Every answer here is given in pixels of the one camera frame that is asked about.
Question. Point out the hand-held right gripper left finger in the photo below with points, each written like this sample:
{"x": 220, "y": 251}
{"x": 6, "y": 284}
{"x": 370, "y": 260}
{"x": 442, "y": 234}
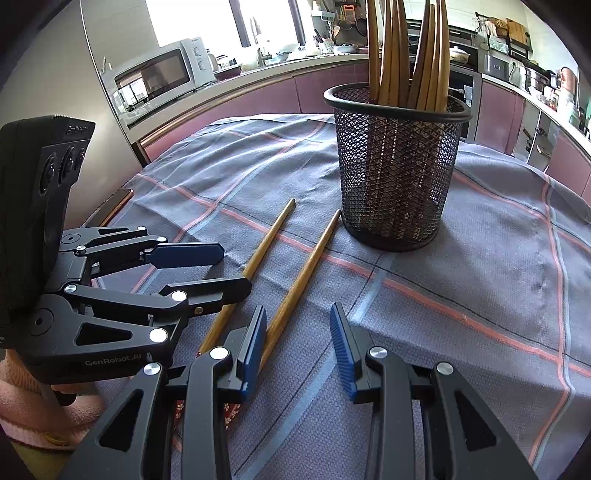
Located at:
{"x": 254, "y": 355}

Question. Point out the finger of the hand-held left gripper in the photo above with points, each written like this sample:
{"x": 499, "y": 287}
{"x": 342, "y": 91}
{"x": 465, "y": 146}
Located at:
{"x": 189, "y": 254}
{"x": 221, "y": 290}

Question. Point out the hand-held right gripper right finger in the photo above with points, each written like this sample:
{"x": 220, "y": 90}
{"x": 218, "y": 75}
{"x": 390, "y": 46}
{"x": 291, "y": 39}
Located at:
{"x": 342, "y": 350}

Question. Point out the light wooden chopstick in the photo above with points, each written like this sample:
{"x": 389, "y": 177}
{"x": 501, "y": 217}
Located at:
{"x": 309, "y": 267}
{"x": 268, "y": 240}

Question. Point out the black mesh utensil holder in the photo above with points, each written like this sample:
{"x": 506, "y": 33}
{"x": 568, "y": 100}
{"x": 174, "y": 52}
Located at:
{"x": 397, "y": 184}

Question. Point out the bunch of wooden chopsticks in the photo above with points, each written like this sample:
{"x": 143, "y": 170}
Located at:
{"x": 385, "y": 55}

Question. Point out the grey plaid tablecloth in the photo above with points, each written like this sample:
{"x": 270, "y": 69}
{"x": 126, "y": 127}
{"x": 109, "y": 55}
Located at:
{"x": 461, "y": 300}

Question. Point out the grey refrigerator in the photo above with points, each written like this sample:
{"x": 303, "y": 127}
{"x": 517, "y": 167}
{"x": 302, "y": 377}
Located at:
{"x": 51, "y": 69}

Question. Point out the white microwave oven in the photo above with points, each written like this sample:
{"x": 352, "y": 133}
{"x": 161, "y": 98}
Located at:
{"x": 157, "y": 76}

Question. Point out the pink kitchen cabinets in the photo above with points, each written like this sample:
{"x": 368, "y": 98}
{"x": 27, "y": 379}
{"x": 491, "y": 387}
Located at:
{"x": 277, "y": 92}

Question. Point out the dark red tray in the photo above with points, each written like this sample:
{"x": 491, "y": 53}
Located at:
{"x": 228, "y": 70}

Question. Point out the kitchen window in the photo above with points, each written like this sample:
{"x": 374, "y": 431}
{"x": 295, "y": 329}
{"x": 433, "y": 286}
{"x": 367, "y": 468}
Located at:
{"x": 194, "y": 21}

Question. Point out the built-in black oven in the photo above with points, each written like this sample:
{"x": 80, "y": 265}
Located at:
{"x": 464, "y": 83}

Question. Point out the white casserole pot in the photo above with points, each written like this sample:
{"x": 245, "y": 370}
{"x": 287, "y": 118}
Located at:
{"x": 460, "y": 54}

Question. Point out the silver countertop appliance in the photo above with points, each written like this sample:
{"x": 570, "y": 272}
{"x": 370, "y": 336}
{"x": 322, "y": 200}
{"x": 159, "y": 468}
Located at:
{"x": 497, "y": 65}

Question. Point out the copper kettle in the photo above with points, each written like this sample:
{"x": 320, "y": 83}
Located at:
{"x": 568, "y": 77}

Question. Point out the black storage rack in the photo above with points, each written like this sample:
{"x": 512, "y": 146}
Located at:
{"x": 512, "y": 32}

